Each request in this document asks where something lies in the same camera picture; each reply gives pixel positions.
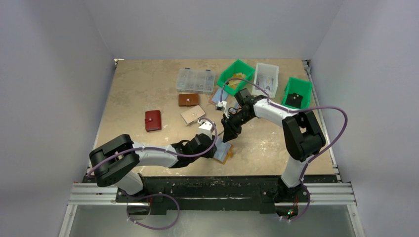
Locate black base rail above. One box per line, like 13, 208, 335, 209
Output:
82, 175, 323, 217

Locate stack of loose cards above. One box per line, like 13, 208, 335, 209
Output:
209, 88, 241, 114

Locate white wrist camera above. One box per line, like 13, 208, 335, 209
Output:
197, 119, 214, 139
216, 101, 228, 116

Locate green bin with cards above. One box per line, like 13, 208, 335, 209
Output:
217, 60, 255, 96

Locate brown leather card holder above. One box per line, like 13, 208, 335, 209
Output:
178, 93, 200, 107

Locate aluminium frame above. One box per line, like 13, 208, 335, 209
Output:
59, 183, 365, 237

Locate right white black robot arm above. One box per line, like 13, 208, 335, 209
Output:
221, 89, 326, 197

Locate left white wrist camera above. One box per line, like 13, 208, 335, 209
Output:
197, 119, 214, 139

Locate cards in green bin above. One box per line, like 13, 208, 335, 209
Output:
227, 72, 247, 87

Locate red leather card holder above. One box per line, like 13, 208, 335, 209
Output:
144, 110, 162, 132

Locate green bin right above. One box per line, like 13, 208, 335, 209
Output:
281, 77, 312, 114

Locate black card holder in bin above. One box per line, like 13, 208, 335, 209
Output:
284, 93, 303, 109

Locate cards in white bin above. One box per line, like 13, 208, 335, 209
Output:
256, 74, 274, 92

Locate mustard yellow card holder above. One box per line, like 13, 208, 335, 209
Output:
212, 138, 233, 164

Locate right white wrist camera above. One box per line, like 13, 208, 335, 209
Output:
216, 101, 228, 116

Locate beige card holder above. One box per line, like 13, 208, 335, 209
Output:
180, 105, 206, 126

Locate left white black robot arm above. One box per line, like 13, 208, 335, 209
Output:
87, 133, 217, 195

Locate white plastic bin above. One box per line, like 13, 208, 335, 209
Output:
253, 62, 279, 99

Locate clear plastic organizer box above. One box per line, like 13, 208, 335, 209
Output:
175, 68, 216, 94

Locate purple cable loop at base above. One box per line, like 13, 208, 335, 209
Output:
126, 192, 181, 231

